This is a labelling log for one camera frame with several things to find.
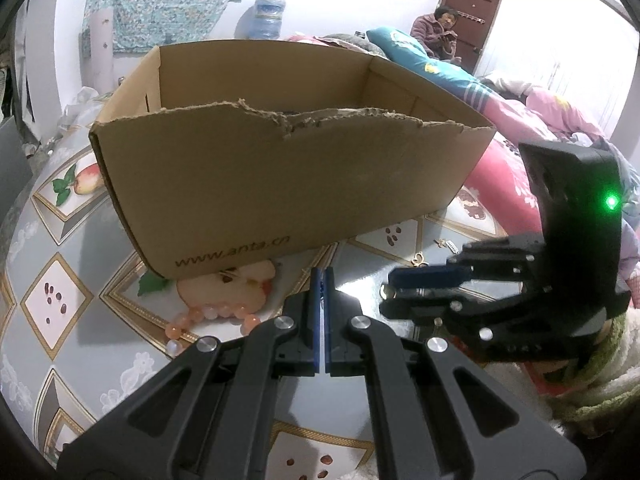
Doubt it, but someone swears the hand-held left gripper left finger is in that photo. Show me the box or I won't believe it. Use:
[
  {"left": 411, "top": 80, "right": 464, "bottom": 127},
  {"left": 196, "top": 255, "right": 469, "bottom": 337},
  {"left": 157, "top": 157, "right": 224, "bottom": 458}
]
[{"left": 57, "top": 267, "right": 323, "bottom": 480}]

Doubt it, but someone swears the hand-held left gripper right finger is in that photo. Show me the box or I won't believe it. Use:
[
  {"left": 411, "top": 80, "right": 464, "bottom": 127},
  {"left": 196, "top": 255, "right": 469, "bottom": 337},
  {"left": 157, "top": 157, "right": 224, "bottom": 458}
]
[{"left": 322, "top": 267, "right": 588, "bottom": 480}]

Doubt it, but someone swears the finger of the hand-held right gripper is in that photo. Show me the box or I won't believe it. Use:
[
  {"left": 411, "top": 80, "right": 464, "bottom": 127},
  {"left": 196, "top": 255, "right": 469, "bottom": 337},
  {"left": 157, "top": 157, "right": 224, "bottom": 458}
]
[
  {"left": 389, "top": 232, "right": 549, "bottom": 291},
  {"left": 379, "top": 282, "right": 547, "bottom": 357}
]

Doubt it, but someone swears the cardboard box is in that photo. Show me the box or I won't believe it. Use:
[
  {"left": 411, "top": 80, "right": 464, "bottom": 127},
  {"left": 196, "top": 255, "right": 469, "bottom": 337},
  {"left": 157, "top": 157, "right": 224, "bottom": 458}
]
[{"left": 89, "top": 39, "right": 497, "bottom": 281}]

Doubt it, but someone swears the orange bead bracelet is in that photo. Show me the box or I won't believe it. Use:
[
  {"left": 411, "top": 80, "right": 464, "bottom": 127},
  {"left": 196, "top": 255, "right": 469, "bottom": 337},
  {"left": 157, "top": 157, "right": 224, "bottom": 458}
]
[{"left": 165, "top": 304, "right": 263, "bottom": 357}]

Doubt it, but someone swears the pink floral blanket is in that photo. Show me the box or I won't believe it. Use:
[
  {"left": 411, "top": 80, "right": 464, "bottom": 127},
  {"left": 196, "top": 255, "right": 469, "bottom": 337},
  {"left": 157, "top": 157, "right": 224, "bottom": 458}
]
[{"left": 285, "top": 32, "right": 640, "bottom": 306}]

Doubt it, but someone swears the blue printed pillow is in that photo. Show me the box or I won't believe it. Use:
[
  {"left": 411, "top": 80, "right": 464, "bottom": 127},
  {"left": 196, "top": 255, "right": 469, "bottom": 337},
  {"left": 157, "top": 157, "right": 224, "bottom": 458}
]
[{"left": 366, "top": 27, "right": 493, "bottom": 108}]

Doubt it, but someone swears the brown door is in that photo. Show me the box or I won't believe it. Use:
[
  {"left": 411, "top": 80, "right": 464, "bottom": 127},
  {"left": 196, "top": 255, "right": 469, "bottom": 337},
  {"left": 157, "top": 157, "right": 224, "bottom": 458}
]
[{"left": 440, "top": 0, "right": 505, "bottom": 73}]

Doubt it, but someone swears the blue water bottle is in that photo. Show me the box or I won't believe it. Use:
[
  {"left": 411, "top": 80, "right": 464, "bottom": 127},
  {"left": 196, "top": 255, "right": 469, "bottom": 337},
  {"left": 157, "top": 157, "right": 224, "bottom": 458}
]
[{"left": 248, "top": 0, "right": 286, "bottom": 41}]

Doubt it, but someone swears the white plastic bag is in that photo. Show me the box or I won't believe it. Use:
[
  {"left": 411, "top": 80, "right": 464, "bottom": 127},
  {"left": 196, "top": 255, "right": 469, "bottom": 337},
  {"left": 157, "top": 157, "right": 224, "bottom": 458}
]
[{"left": 62, "top": 87, "right": 108, "bottom": 126}]

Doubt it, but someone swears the grey board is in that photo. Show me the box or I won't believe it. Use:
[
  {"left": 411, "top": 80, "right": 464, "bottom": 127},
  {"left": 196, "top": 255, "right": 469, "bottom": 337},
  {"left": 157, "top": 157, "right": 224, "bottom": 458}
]
[{"left": 0, "top": 115, "right": 33, "bottom": 211}]

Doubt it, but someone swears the white dotted roll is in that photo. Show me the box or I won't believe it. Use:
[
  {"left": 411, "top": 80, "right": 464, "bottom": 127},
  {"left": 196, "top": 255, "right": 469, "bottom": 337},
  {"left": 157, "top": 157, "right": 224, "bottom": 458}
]
[{"left": 87, "top": 7, "right": 115, "bottom": 101}]

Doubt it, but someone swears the blue floral wall cloth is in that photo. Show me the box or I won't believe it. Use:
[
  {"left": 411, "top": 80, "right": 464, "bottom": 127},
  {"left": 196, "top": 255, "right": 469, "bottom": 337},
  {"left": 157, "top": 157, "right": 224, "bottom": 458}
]
[{"left": 82, "top": 0, "right": 251, "bottom": 53}]

